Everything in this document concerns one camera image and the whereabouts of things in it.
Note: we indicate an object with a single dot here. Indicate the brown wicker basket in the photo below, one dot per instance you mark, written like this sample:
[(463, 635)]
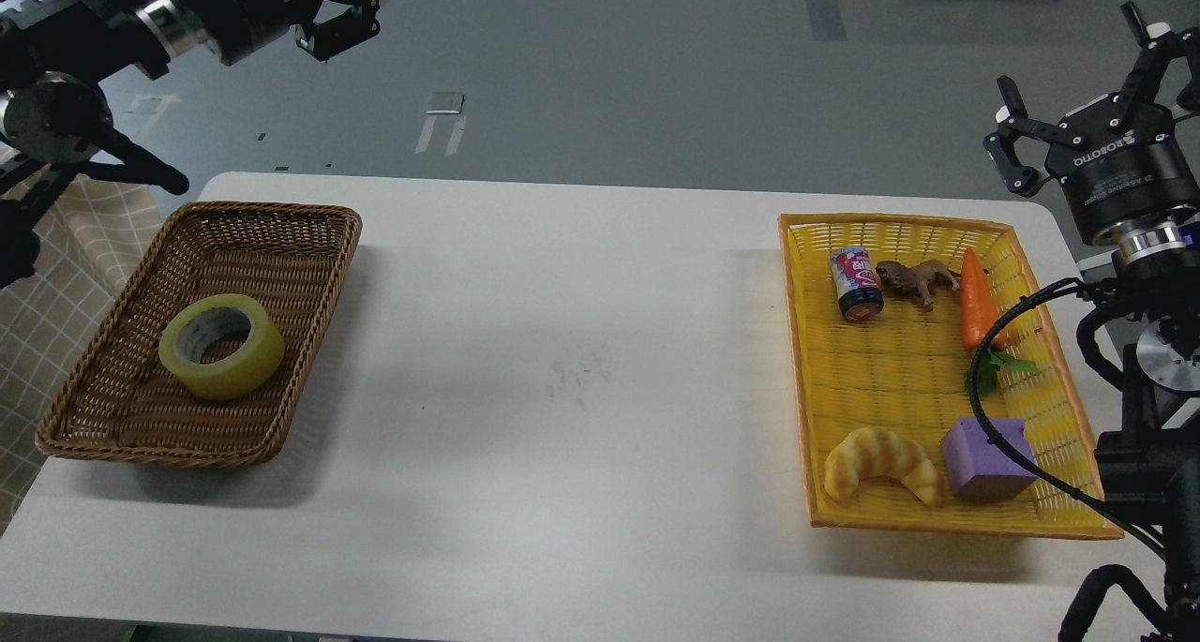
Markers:
[(120, 404)]

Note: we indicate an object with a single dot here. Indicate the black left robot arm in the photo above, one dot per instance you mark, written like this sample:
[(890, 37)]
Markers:
[(56, 53)]

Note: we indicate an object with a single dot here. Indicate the small drink can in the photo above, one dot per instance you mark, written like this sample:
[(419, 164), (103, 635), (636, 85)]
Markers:
[(858, 292)]

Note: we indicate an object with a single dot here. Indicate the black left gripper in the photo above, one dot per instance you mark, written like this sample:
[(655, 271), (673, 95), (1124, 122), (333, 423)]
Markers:
[(323, 28)]

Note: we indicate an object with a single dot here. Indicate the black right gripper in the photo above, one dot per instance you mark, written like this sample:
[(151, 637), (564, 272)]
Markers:
[(1120, 178)]

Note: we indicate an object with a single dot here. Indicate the toy croissant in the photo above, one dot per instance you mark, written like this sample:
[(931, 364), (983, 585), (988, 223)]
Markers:
[(877, 452)]

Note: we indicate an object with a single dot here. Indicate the yellow tape roll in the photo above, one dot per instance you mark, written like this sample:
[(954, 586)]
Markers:
[(196, 328)]

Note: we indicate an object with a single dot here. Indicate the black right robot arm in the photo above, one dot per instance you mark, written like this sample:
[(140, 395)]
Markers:
[(1141, 338)]

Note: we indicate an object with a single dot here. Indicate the brown toy animal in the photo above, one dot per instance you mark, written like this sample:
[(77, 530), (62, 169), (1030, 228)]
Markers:
[(917, 282)]

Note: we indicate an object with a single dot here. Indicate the orange toy carrot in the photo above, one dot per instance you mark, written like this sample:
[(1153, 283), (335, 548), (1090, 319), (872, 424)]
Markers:
[(979, 313)]

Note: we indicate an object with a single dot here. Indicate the purple foam cube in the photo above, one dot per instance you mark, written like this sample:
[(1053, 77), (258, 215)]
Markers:
[(977, 470)]

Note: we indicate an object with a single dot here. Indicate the beige checkered cloth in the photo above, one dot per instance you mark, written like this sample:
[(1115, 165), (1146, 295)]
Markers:
[(91, 242)]

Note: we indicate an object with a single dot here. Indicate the yellow plastic basket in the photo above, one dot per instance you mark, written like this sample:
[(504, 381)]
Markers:
[(903, 371)]

